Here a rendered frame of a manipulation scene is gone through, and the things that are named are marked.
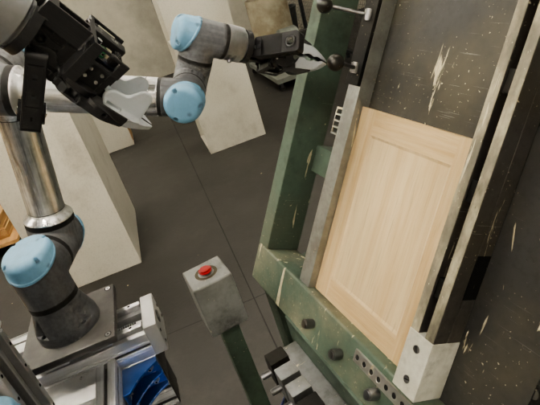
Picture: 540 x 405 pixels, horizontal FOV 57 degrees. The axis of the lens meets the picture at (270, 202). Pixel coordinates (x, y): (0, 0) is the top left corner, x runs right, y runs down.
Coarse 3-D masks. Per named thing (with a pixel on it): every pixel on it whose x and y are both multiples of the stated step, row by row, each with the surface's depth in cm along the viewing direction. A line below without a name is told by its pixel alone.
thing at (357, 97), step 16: (384, 0) 112; (384, 16) 113; (384, 32) 114; (368, 64) 116; (368, 80) 117; (352, 96) 119; (368, 96) 119; (352, 112) 119; (352, 128) 120; (336, 144) 124; (352, 144) 121; (336, 160) 123; (336, 176) 123; (336, 192) 124; (320, 208) 128; (320, 224) 128; (320, 240) 128; (320, 256) 129; (304, 272) 133
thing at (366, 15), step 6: (318, 0) 113; (324, 0) 112; (330, 0) 113; (318, 6) 113; (324, 6) 112; (330, 6) 113; (336, 6) 114; (342, 6) 114; (324, 12) 114; (348, 12) 114; (354, 12) 114; (360, 12) 113; (366, 12) 113; (366, 18) 113
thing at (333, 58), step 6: (336, 54) 107; (330, 60) 107; (336, 60) 107; (342, 60) 107; (330, 66) 108; (336, 66) 107; (342, 66) 108; (348, 66) 113; (354, 66) 116; (354, 72) 117
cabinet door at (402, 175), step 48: (384, 144) 111; (432, 144) 98; (384, 192) 110; (432, 192) 98; (336, 240) 125; (384, 240) 110; (432, 240) 97; (336, 288) 124; (384, 288) 109; (384, 336) 107
